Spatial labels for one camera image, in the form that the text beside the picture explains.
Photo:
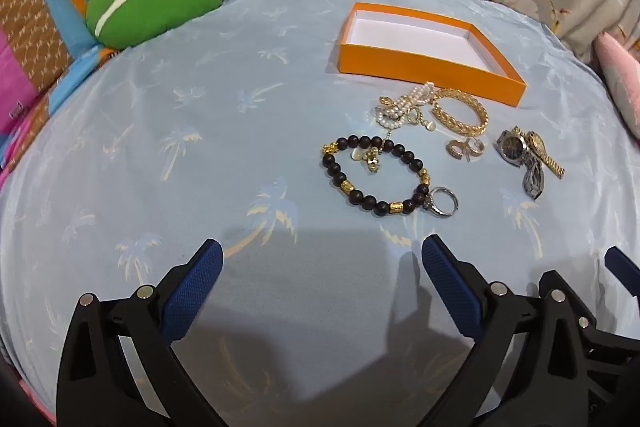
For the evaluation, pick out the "small gold charm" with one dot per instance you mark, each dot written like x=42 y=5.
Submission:
x=371 y=159

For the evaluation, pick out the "pink pillow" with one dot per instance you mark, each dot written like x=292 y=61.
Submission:
x=622 y=77

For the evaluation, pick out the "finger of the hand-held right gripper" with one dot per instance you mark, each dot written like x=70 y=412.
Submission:
x=622 y=268
x=583 y=328

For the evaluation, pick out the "silver wristwatch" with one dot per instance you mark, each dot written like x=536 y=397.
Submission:
x=512 y=147

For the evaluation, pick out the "colourful printed blanket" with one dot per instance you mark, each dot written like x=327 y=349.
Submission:
x=30 y=32

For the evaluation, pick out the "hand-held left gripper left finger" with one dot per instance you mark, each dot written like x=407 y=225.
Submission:
x=195 y=287

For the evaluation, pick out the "blue palm-print sheet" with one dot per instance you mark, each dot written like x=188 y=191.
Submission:
x=175 y=157

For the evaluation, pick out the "orange cardboard box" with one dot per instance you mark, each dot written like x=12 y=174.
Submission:
x=425 y=67

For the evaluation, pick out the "green plush cushion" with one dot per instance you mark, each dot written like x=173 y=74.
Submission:
x=160 y=2

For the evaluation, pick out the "gold wristwatch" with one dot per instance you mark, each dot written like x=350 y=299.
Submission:
x=537 y=144

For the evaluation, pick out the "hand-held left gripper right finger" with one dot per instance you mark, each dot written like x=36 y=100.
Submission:
x=450 y=287

